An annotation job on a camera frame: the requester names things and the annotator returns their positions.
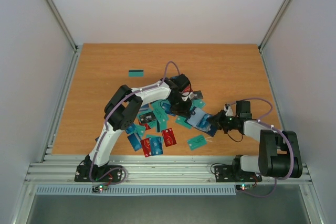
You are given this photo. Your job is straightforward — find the dark blue card holder wallet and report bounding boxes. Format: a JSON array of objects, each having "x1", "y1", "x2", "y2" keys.
[{"x1": 185, "y1": 106, "x2": 217, "y2": 137}]

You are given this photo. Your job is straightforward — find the red card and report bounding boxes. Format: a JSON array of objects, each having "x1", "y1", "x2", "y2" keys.
[
  {"x1": 140, "y1": 138, "x2": 152, "y2": 157},
  {"x1": 161, "y1": 128, "x2": 177, "y2": 147}
]

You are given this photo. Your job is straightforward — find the blue card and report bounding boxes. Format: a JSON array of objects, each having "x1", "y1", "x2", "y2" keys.
[{"x1": 197, "y1": 118, "x2": 211, "y2": 131}]

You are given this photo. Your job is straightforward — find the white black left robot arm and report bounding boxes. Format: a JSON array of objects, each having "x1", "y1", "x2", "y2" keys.
[{"x1": 77, "y1": 74, "x2": 192, "y2": 182}]

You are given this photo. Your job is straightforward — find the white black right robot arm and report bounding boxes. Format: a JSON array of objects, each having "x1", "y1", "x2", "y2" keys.
[{"x1": 208, "y1": 98, "x2": 303, "y2": 180}]

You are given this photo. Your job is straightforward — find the teal vip card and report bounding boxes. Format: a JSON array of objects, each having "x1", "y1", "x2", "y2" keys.
[
  {"x1": 175, "y1": 116, "x2": 192, "y2": 129},
  {"x1": 187, "y1": 135, "x2": 207, "y2": 151}
]

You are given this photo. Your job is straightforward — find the black vip card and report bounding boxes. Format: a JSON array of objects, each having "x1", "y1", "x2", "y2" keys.
[
  {"x1": 138, "y1": 111, "x2": 157, "y2": 124},
  {"x1": 191, "y1": 90, "x2": 203, "y2": 100}
]

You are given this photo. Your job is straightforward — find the teal VIP card front right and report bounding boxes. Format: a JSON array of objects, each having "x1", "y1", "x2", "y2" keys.
[{"x1": 187, "y1": 135, "x2": 207, "y2": 151}]

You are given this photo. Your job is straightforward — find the teal card with magnetic stripe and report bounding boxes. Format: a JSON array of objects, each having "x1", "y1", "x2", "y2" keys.
[{"x1": 129, "y1": 69, "x2": 144, "y2": 78}]

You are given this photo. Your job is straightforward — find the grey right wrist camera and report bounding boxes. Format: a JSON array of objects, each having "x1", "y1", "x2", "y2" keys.
[{"x1": 224, "y1": 104, "x2": 234, "y2": 116}]

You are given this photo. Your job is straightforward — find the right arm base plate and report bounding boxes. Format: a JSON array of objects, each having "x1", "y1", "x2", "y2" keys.
[{"x1": 213, "y1": 165, "x2": 262, "y2": 184}]

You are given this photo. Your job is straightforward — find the grey slotted cable duct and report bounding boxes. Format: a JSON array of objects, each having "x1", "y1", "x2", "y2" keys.
[{"x1": 36, "y1": 185, "x2": 236, "y2": 196}]

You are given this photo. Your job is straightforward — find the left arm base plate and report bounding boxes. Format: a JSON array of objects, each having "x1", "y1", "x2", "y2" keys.
[{"x1": 74, "y1": 165, "x2": 124, "y2": 183}]

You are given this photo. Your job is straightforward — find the aluminium frame post left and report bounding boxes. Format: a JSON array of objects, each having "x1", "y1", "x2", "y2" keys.
[{"x1": 30, "y1": 0, "x2": 79, "y2": 51}]

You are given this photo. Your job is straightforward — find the aluminium frame post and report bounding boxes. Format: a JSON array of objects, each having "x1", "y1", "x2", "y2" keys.
[
  {"x1": 259, "y1": 0, "x2": 308, "y2": 48},
  {"x1": 30, "y1": 0, "x2": 79, "y2": 51}
]

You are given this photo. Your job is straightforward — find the aluminium frame post right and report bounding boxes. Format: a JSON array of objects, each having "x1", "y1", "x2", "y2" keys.
[{"x1": 259, "y1": 0, "x2": 308, "y2": 48}]

